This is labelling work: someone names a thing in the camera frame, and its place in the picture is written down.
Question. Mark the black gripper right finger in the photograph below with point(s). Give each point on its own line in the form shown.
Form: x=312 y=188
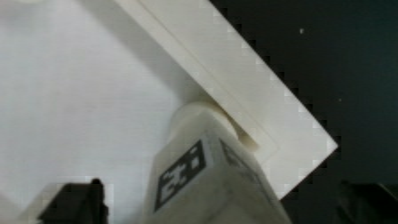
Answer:
x=367 y=203

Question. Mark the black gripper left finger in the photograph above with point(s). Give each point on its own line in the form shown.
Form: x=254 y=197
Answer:
x=78 y=206

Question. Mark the white table leg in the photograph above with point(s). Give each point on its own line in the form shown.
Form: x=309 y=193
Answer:
x=209 y=187

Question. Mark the white square tabletop tray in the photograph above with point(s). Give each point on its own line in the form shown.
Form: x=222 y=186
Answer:
x=110 y=61

